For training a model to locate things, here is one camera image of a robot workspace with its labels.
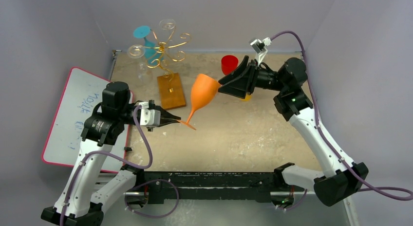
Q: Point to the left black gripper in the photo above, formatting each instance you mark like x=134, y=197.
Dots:
x=165, y=114

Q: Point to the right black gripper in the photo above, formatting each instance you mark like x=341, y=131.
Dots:
x=251, y=77

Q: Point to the orange plastic wine glass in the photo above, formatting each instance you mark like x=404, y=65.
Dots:
x=203, y=92

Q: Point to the clear wine glass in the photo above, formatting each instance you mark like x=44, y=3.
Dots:
x=140, y=68
x=167, y=25

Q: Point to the blue plastic wine glass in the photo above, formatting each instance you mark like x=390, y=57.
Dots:
x=150, y=53

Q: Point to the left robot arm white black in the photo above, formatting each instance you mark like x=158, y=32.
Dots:
x=80, y=204

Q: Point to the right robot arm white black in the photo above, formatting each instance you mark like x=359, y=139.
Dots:
x=336, y=181

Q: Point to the red plastic wine glass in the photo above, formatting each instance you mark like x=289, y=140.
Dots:
x=228, y=64

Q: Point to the yellow plastic wine glass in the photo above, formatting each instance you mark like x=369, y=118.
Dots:
x=246, y=98

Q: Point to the wooden rack base board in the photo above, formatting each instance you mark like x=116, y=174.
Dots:
x=171, y=92

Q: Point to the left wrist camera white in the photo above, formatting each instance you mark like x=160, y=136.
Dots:
x=149, y=115

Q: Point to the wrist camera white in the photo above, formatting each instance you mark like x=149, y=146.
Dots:
x=149, y=115
x=260, y=47

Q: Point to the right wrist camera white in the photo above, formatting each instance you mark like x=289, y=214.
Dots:
x=260, y=47

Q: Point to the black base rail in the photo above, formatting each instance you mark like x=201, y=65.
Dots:
x=261, y=187

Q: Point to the gold wire wine glass rack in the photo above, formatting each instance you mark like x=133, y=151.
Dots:
x=169, y=50

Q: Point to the whiteboard with pink frame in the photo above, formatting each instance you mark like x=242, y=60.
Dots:
x=81, y=93

